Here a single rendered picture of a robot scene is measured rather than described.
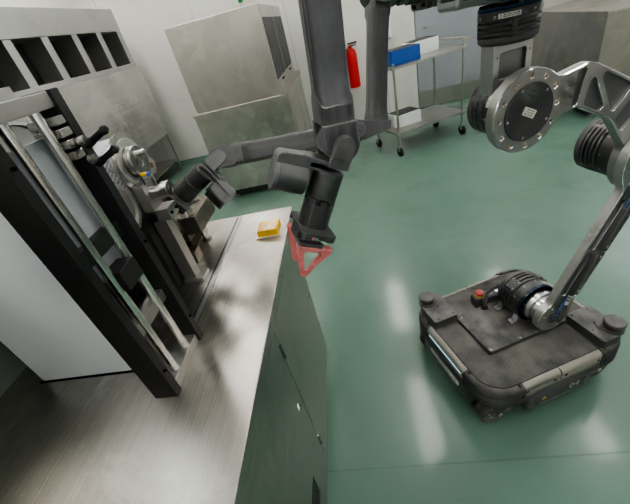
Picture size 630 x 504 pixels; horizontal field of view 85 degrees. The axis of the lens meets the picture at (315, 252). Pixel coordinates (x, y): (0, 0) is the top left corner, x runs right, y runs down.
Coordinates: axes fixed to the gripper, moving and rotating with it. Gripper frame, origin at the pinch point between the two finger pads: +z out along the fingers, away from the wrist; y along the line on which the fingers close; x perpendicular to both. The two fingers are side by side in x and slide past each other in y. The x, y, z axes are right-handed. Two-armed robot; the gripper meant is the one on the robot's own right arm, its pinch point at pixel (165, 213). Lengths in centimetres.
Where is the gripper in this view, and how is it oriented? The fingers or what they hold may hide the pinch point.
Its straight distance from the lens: 109.6
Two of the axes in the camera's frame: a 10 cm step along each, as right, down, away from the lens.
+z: -7.4, 5.4, 4.1
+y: 0.3, -5.7, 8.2
